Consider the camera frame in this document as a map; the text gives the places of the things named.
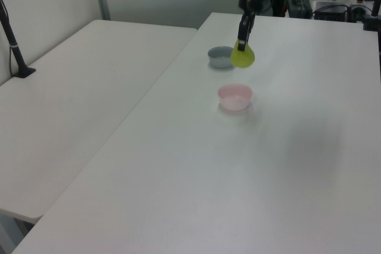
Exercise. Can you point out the green pear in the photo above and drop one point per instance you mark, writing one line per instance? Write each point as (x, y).
(244, 59)

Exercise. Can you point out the grey bowl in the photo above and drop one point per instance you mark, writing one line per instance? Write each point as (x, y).
(217, 57)

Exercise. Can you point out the pink bowl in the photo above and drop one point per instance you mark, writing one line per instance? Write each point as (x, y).
(235, 100)

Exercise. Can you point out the black box with green parts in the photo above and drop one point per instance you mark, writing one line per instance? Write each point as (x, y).
(297, 7)

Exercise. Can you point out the black electronic device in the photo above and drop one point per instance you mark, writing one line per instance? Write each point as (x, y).
(330, 12)

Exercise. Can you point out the white side table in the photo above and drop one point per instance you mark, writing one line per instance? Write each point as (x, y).
(74, 93)

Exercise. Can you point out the black camera stand pole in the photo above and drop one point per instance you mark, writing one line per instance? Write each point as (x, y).
(370, 22)

